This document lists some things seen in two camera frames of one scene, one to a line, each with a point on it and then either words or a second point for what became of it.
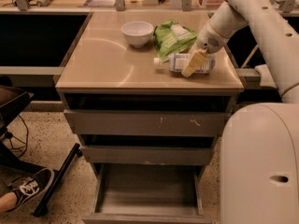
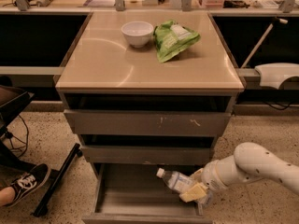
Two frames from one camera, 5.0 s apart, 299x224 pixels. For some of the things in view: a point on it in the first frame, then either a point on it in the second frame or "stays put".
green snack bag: (170, 38) stays put
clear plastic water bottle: (187, 63) → (175, 180)
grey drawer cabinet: (149, 133) stays put
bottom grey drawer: (148, 193) stays put
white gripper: (209, 39) → (208, 177)
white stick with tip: (249, 57) stays put
